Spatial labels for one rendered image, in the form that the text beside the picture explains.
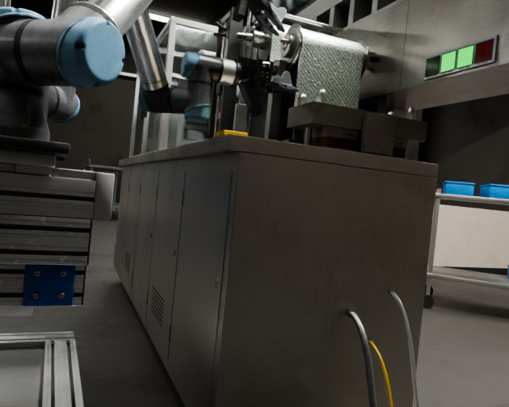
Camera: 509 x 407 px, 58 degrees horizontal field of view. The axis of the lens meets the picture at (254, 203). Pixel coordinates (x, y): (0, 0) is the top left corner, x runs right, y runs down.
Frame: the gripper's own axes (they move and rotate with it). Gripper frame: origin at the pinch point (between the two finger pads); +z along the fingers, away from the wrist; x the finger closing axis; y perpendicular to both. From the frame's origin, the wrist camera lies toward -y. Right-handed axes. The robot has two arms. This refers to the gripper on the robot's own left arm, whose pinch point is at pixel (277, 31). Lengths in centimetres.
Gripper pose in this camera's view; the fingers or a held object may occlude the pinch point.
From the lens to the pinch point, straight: 156.1
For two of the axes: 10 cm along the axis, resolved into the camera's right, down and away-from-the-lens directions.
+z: 6.4, 7.0, 3.1
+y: 6.7, -7.1, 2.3
